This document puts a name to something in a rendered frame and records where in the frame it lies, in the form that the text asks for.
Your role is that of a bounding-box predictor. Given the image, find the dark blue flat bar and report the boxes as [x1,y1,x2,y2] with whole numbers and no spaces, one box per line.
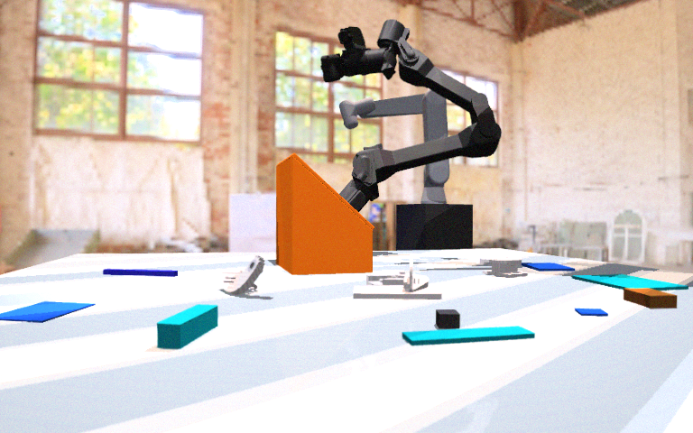
[103,269,178,277]

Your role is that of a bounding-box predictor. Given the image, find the teal rectangular block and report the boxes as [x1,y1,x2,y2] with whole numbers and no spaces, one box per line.
[157,305,218,349]

